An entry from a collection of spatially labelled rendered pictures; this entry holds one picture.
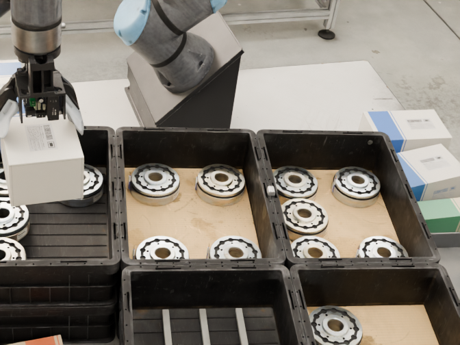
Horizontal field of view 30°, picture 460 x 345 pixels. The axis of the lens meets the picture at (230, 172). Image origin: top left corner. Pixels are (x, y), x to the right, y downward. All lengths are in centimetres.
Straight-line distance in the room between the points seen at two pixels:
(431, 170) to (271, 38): 203
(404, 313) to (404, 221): 21
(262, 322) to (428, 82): 250
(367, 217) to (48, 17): 86
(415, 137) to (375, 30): 210
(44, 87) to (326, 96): 120
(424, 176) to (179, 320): 77
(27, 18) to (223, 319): 65
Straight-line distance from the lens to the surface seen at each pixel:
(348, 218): 184
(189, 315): 159
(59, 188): 145
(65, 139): 145
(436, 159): 215
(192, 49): 201
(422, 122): 226
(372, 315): 166
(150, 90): 213
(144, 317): 158
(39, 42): 132
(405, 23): 438
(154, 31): 193
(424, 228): 174
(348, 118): 236
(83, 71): 365
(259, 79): 244
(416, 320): 168
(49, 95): 137
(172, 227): 174
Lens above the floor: 204
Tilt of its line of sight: 40 degrees down
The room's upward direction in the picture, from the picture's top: 9 degrees clockwise
